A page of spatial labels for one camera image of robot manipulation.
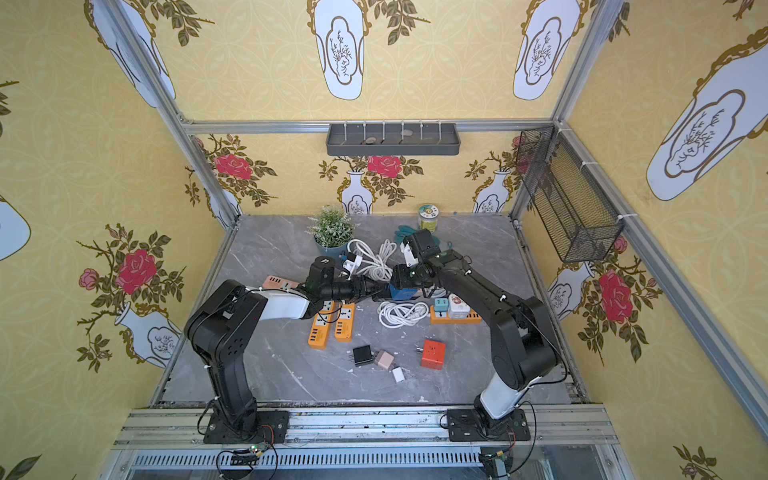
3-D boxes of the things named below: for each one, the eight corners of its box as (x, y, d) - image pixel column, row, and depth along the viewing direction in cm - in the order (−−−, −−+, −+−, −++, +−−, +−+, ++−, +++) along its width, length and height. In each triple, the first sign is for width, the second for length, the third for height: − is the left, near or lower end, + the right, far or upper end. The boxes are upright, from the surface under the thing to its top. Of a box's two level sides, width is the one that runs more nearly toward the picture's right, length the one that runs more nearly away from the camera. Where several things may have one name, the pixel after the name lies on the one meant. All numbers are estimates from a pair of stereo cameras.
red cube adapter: (420, 367, 85) (422, 360, 80) (422, 347, 89) (424, 339, 84) (442, 371, 85) (445, 364, 80) (443, 351, 88) (446, 343, 84)
